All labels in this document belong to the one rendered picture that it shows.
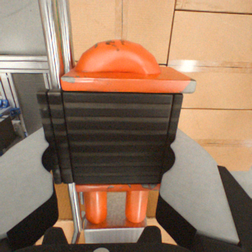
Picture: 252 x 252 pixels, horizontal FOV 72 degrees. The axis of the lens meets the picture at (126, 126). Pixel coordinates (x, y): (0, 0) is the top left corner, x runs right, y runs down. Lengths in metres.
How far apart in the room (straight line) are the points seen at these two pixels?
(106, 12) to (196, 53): 0.40
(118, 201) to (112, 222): 0.03
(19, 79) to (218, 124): 1.19
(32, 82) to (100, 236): 1.14
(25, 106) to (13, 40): 0.45
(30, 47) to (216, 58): 1.16
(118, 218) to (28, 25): 1.36
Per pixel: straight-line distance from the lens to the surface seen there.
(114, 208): 0.20
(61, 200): 0.49
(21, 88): 1.30
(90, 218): 0.19
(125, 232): 0.20
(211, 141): 1.05
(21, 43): 1.47
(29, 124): 1.38
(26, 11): 1.44
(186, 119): 0.92
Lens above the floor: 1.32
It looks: 63 degrees down
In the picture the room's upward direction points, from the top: 174 degrees clockwise
